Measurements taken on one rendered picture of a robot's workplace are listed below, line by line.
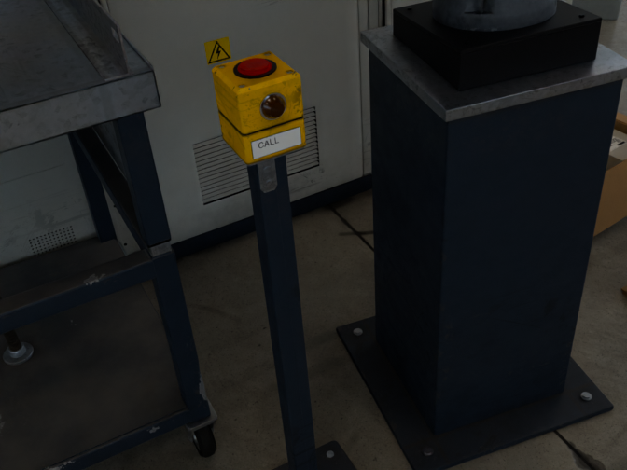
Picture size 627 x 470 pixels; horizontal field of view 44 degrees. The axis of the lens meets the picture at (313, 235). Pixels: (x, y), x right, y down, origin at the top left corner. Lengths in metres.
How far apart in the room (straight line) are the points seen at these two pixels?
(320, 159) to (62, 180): 0.68
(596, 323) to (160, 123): 1.11
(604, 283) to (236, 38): 1.06
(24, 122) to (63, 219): 0.90
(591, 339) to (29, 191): 1.32
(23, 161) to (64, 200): 0.14
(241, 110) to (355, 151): 1.31
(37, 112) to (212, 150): 0.95
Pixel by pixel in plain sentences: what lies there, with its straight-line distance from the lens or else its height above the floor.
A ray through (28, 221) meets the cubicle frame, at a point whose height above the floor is 0.26.
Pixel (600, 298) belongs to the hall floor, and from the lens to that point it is 1.98.
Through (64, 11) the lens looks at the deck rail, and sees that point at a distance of 1.33.
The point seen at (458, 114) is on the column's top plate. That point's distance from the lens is 1.13.
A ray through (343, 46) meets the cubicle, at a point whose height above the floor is 0.47.
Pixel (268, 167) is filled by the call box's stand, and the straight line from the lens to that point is 0.95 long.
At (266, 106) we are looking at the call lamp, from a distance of 0.88.
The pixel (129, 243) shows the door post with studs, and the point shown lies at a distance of 2.04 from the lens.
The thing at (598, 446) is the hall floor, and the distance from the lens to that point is 1.67.
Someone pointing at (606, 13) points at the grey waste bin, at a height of 0.03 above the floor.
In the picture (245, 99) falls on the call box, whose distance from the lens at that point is 0.88.
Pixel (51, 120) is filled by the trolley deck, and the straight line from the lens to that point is 1.07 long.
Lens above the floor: 1.28
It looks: 37 degrees down
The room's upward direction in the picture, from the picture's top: 5 degrees counter-clockwise
